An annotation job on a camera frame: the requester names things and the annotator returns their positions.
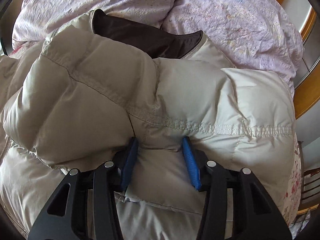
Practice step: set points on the beige puffy down jacket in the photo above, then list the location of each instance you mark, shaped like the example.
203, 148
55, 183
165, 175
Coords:
98, 50

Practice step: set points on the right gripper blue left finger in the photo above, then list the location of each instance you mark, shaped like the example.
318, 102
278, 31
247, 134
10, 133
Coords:
64, 216

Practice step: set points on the lilac pillow near wall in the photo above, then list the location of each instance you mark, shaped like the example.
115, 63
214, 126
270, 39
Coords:
40, 17

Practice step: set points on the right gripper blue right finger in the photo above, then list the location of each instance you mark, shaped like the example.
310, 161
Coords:
237, 206

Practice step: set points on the floral bed quilt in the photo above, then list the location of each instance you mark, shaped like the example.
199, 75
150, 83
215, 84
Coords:
240, 116

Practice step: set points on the lilac pillow near wardrobe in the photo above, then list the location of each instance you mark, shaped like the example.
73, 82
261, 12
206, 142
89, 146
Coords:
253, 34

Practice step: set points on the wooden framed wardrobe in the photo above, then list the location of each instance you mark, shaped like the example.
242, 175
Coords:
305, 15

